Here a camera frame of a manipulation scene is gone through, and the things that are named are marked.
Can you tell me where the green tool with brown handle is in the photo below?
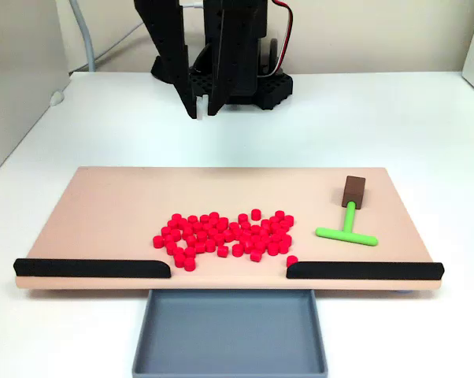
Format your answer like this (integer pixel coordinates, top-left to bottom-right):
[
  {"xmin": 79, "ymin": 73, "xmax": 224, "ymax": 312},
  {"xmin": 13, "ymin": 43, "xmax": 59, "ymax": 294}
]
[{"xmin": 314, "ymin": 175, "xmax": 380, "ymax": 247}]

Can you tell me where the black table clamp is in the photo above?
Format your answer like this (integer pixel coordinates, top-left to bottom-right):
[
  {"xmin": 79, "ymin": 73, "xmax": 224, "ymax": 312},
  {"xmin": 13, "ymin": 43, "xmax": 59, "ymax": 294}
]
[{"xmin": 150, "ymin": 56, "xmax": 173, "ymax": 84}]

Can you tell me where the grey tube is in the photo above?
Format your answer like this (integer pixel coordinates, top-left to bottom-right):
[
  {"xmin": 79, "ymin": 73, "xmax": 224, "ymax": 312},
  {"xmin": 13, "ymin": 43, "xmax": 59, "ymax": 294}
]
[{"xmin": 69, "ymin": 0, "xmax": 97, "ymax": 73}]

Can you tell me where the grey side panel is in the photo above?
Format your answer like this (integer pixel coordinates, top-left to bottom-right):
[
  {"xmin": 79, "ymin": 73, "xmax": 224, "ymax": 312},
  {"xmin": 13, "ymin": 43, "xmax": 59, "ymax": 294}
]
[{"xmin": 0, "ymin": 0, "xmax": 72, "ymax": 184}]

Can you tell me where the beige flat board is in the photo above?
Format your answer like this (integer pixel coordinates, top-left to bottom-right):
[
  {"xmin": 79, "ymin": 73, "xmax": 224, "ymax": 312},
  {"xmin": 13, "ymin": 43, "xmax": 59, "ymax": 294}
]
[{"xmin": 14, "ymin": 165, "xmax": 445, "ymax": 293}]

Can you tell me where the grey plastic tray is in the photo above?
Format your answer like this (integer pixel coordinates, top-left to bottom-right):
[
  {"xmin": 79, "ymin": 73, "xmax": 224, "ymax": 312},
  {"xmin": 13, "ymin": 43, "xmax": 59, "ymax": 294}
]
[{"xmin": 131, "ymin": 289, "xmax": 328, "ymax": 378}]

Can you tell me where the white usb cable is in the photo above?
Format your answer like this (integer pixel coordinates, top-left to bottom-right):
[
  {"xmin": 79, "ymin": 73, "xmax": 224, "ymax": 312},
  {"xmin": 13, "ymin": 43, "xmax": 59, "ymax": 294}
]
[{"xmin": 69, "ymin": 2, "xmax": 203, "ymax": 76}]

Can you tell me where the red white black arm cable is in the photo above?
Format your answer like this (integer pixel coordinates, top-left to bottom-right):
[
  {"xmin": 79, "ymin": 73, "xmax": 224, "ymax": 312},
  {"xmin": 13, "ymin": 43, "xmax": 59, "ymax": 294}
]
[{"xmin": 260, "ymin": 0, "xmax": 294, "ymax": 80}]

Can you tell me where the black foam rail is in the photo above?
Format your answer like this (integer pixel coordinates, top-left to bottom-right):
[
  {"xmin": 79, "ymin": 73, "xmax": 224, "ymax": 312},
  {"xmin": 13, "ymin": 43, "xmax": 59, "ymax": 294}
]
[
  {"xmin": 286, "ymin": 261, "xmax": 445, "ymax": 281},
  {"xmin": 13, "ymin": 258, "xmax": 172, "ymax": 280}
]

